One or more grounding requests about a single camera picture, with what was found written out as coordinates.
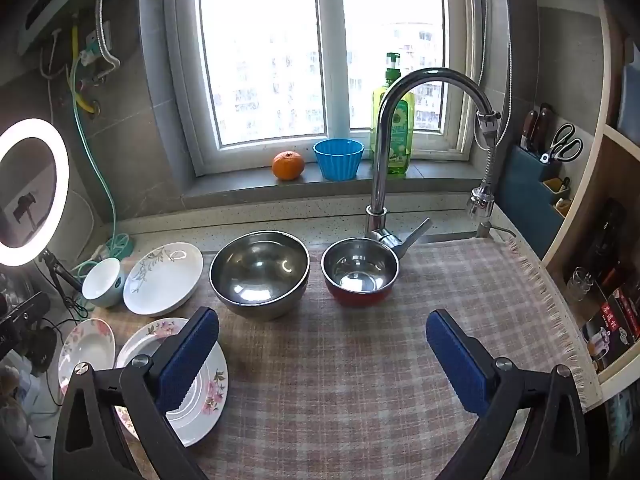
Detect metal flexible hose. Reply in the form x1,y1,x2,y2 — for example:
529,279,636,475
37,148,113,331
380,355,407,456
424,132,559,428
94,0,122,81

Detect chrome flexible faucet sprayer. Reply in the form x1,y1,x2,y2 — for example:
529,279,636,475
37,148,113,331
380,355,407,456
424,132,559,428
467,110,502,221

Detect pink plaid cloth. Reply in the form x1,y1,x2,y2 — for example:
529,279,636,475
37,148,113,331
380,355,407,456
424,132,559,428
85,237,593,480

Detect red steel bowl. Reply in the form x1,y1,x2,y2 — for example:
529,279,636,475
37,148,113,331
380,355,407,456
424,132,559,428
320,238,401,307

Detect blue knife holder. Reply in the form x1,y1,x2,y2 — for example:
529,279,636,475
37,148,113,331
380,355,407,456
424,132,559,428
500,144,573,226

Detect large steel bowl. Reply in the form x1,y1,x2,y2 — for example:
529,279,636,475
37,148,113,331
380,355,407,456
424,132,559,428
209,230,311,321

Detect large pink floral plate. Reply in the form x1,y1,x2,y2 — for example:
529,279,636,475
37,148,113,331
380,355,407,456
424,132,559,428
114,317,230,448

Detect white ring light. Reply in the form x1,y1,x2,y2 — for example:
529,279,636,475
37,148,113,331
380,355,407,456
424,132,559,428
0,118,70,267

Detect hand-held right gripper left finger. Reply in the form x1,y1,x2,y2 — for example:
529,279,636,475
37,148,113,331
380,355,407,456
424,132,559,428
52,306,221,480

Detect orange tangerine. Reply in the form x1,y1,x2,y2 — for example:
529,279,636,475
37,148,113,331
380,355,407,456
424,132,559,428
272,150,305,181

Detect black tripod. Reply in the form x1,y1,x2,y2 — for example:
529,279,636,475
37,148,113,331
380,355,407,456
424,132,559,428
37,250,86,311

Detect blue fluted cup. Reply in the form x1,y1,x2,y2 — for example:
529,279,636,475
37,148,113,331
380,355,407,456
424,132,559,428
313,139,365,181

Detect brown-handled knife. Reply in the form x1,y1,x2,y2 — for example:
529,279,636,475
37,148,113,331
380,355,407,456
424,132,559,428
520,109,540,151
530,103,555,153

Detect black oval stand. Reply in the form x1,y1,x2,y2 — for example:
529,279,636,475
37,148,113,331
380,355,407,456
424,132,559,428
22,329,58,375

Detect white water heater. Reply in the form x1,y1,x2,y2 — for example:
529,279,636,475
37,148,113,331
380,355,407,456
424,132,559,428
17,0,141,56

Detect small pink floral plate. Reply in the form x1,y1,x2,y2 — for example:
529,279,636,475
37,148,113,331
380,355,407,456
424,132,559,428
58,318,117,396

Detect black-handled scissors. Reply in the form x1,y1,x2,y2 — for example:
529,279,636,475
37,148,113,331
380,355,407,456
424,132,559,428
539,123,584,165

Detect red printed box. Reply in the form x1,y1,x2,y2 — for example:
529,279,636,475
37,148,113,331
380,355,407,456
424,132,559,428
580,287,640,373

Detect clear glass cup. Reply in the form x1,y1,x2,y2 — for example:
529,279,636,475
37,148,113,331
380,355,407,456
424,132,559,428
567,266,596,303

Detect white leaf-pattern plate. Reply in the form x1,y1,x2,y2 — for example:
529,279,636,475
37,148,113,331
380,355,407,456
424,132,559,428
123,242,205,317

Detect wooden shelf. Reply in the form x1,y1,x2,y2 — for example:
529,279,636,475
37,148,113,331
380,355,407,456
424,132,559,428
542,0,640,401

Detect white framed window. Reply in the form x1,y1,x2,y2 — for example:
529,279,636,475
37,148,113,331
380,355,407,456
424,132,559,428
165,0,488,177

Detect teal round power strip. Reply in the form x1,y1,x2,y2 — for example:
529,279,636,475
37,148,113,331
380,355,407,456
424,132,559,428
112,234,136,261

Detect chrome faucet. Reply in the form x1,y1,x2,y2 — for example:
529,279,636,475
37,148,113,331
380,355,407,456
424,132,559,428
365,67,496,261

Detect yellow gas hose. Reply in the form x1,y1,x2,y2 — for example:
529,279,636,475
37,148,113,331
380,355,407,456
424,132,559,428
70,25,98,113

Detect blue plastic board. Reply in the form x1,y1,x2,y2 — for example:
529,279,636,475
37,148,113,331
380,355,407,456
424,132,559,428
616,42,640,133

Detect black phone clamp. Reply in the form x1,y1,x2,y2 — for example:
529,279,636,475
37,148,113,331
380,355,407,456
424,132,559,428
12,191,43,231

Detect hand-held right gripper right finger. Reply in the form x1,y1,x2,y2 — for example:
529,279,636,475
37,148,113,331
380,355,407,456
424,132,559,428
425,309,591,480

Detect green dish soap bottle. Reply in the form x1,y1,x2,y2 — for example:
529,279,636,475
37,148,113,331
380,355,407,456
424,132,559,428
371,52,416,176

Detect light blue ceramic bowl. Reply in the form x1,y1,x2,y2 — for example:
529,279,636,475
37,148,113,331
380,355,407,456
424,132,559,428
81,257,126,308

